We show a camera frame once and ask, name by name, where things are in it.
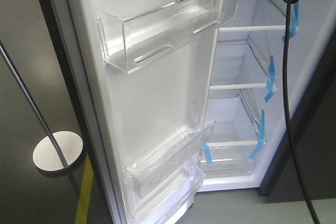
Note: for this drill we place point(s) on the grey fridge with open door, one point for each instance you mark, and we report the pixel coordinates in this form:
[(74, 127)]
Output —
[(234, 73)]

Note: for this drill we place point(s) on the clear upper door bin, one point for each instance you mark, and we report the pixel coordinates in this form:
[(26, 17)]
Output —
[(129, 43)]

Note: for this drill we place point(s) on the clear door bin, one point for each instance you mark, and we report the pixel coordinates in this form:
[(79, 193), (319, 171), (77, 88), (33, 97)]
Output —
[(129, 43), (157, 163), (168, 198)]

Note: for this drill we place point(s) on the clear middle door bin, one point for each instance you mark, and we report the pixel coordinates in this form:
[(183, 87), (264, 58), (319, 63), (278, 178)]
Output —
[(157, 163)]

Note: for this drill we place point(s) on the clear crisper drawer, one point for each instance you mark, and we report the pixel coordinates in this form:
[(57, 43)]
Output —
[(228, 159)]

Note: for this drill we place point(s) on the clear lower door bin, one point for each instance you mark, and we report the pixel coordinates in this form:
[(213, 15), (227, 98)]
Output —
[(168, 198)]

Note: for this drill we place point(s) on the silver pole stand round base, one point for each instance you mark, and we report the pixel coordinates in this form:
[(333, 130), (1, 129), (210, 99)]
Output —
[(56, 152)]

